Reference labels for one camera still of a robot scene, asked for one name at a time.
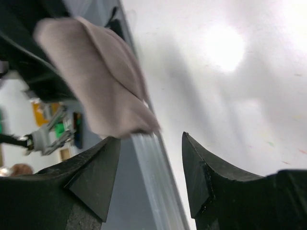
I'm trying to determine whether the white teleoperation controller lower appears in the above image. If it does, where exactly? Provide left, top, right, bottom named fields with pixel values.
left=18, top=103, right=76, bottom=156

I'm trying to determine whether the taupe sock red striped cuff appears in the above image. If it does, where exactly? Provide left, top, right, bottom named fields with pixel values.
left=34, top=17, right=160, bottom=138

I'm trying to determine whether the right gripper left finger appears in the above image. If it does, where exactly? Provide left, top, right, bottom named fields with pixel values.
left=0, top=137, right=120, bottom=230

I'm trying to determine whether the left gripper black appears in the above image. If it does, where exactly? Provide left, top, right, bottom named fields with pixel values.
left=0, top=0, right=124, bottom=102

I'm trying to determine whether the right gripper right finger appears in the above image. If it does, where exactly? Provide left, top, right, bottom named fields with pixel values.
left=182, top=132, right=307, bottom=230

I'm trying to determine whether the aluminium rail frame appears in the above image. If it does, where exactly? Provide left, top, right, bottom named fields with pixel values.
left=115, top=0, right=192, bottom=230

